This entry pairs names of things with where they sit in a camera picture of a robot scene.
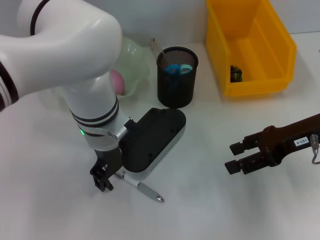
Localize yellow plastic bin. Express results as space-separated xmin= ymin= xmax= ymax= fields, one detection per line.
xmin=205 ymin=0 xmax=298 ymax=98

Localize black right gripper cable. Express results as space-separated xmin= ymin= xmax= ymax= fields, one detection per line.
xmin=310 ymin=148 xmax=320 ymax=165

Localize black mesh pen holder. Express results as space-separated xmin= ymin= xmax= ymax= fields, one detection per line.
xmin=156 ymin=46 xmax=199 ymax=109

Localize grey grip ballpoint pen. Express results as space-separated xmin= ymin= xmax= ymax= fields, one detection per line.
xmin=113 ymin=173 xmax=166 ymax=204

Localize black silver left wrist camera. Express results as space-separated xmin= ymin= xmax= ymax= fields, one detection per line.
xmin=119 ymin=107 xmax=188 ymax=182

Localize green plastic wrapper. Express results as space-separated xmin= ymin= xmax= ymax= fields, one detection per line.
xmin=229 ymin=64 xmax=244 ymax=83

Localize silver right wrist connector post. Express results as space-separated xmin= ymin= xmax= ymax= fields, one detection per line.
xmin=309 ymin=133 xmax=320 ymax=151

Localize transparent plastic ruler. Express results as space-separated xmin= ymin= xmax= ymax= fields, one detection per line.
xmin=149 ymin=36 xmax=167 ymax=66

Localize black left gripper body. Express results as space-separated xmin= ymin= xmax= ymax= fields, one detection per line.
xmin=93 ymin=146 xmax=124 ymax=176

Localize blue scissors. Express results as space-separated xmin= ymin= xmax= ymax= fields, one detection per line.
xmin=164 ymin=63 xmax=194 ymax=76

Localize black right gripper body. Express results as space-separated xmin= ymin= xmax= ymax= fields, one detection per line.
xmin=259 ymin=113 xmax=320 ymax=167

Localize pink toy peach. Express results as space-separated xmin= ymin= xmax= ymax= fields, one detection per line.
xmin=109 ymin=70 xmax=126 ymax=96

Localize translucent green fruit plate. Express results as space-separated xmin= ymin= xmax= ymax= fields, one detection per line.
xmin=107 ymin=36 xmax=151 ymax=101

